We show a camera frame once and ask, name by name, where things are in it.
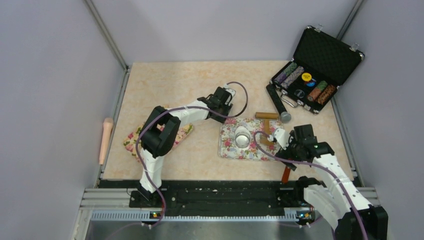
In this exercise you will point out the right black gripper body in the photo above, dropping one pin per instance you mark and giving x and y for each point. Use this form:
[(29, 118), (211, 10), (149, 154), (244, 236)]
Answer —
[(293, 150)]

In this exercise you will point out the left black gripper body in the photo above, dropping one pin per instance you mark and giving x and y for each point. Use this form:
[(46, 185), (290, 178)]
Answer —
[(224, 108)]

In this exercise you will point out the metal spatula wooden handle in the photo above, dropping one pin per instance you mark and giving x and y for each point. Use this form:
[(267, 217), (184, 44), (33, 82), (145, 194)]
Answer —
[(287, 171)]

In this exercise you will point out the wooden dough roller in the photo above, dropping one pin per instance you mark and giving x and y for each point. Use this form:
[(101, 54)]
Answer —
[(266, 117)]

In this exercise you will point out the floral tray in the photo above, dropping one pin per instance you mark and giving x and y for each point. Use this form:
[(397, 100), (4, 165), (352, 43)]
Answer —
[(227, 147)]

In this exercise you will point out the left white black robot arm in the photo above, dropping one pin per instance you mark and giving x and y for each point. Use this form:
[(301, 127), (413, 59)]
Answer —
[(159, 133)]

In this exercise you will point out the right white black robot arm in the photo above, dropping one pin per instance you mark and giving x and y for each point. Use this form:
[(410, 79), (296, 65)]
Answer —
[(350, 215)]

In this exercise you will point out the black microphone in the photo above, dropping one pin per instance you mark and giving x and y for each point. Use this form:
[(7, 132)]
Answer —
[(284, 115)]

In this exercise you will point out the brown poker chip stack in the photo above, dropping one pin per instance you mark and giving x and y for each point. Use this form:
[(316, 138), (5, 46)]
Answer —
[(325, 95)]

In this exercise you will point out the green poker chip stack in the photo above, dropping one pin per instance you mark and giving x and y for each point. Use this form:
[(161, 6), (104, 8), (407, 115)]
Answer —
[(313, 95)]

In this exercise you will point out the yellow dealer button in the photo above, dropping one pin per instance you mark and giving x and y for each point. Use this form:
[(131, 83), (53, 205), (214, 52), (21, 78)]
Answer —
[(306, 77)]

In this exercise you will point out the grey poker chip stack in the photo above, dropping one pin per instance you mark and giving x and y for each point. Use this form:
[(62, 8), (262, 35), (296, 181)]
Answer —
[(292, 77)]

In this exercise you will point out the purple poker chip stack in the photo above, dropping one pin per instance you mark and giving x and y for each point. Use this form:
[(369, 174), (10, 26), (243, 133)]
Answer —
[(285, 73)]

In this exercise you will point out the black poker chip case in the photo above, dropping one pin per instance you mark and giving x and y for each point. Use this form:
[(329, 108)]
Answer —
[(326, 59)]

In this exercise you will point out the folded floral cloth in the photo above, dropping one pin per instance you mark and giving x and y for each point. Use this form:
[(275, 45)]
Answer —
[(129, 142)]

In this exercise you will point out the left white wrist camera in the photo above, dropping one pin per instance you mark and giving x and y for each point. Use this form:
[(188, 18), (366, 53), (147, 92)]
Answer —
[(231, 91)]

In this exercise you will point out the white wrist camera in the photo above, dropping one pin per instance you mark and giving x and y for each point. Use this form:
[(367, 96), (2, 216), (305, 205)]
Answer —
[(231, 91), (280, 136)]

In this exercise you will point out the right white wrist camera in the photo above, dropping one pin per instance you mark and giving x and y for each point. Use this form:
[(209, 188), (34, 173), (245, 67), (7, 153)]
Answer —
[(280, 136)]

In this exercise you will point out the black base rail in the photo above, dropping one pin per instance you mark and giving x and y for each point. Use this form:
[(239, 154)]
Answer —
[(218, 198)]

